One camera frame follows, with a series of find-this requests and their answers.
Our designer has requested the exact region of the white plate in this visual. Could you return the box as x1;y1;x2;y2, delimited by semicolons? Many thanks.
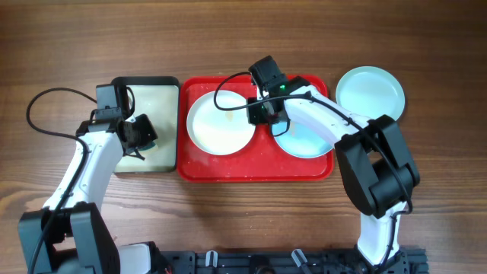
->
186;90;256;156

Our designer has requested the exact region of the left black cable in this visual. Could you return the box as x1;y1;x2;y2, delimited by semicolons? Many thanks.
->
25;87;99;274

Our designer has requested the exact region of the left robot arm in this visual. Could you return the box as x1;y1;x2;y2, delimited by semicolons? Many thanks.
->
18;114;157;273

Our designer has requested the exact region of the light blue plate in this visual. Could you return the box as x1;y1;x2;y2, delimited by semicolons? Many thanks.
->
271;121;333;159

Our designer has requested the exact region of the black rectangular water tray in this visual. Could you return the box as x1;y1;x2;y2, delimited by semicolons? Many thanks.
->
111;76;180;174

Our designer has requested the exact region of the black cable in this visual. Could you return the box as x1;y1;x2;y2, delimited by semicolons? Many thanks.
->
25;87;99;274
213;71;414;263

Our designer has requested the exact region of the red plastic tray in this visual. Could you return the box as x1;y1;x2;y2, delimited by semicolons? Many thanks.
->
177;76;335;183

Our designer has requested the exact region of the green and yellow sponge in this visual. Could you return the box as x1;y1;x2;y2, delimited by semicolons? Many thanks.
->
140;142;158;151

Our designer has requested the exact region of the right black cable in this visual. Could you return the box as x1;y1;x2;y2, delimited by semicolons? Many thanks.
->
213;71;414;263

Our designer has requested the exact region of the light green plate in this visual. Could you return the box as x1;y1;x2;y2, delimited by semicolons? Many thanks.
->
336;66;406;120

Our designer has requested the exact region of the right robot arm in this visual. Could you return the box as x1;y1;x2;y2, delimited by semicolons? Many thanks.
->
249;73;420;271

